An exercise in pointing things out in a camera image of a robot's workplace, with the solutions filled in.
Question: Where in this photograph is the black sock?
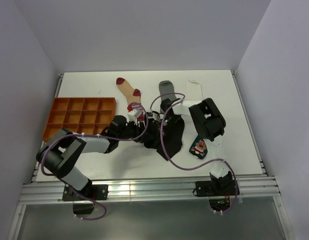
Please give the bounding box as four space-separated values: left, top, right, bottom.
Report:
144 118 185 161
119 122 155 144

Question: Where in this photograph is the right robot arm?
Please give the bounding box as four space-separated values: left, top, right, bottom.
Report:
159 98 240 198

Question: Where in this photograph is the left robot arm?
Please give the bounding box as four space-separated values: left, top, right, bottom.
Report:
36 115 145 200

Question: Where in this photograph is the orange compartment tray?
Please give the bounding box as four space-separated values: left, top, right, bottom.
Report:
42 97 116 142

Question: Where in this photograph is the grey sock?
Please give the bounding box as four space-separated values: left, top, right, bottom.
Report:
158 80 177 101

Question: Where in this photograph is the white sock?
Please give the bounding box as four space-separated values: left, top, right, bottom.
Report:
186 80 203 101

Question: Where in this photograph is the beige red striped sock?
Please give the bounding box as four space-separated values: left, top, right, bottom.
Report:
116 77 141 110

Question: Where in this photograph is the teal christmas sock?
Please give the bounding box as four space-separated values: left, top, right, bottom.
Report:
189 136 208 160

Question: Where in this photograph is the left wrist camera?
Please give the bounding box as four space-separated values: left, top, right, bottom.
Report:
127 104 144 124

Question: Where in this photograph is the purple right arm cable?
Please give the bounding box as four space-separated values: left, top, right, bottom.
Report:
149 92 240 215

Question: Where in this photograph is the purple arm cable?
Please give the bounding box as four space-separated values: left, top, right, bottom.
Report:
149 92 240 215
40 101 149 221

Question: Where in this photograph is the aluminium table frame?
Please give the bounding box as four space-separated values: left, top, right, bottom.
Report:
9 72 297 240

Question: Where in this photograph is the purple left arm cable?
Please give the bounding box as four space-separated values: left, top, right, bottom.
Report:
40 101 149 221

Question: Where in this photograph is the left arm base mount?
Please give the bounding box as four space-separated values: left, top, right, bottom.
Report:
62 184 109 217

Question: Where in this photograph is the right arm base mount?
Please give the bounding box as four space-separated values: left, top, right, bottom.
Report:
192 180 240 213

